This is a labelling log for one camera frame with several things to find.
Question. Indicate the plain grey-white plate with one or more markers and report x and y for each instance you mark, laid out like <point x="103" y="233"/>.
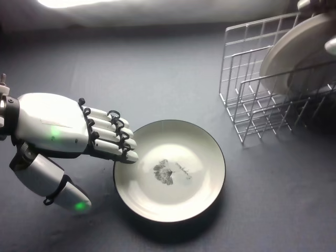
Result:
<point x="296" y="44"/>

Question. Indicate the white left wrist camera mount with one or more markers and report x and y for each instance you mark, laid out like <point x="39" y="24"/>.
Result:
<point x="3" y="85"/>

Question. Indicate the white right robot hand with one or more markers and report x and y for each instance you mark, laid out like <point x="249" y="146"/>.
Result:
<point x="325" y="6"/>

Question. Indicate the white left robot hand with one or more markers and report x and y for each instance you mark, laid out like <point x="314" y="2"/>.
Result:
<point x="47" y="126"/>

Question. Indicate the black-rimmed printed white plate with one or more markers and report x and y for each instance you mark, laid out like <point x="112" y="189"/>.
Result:
<point x="183" y="157"/>

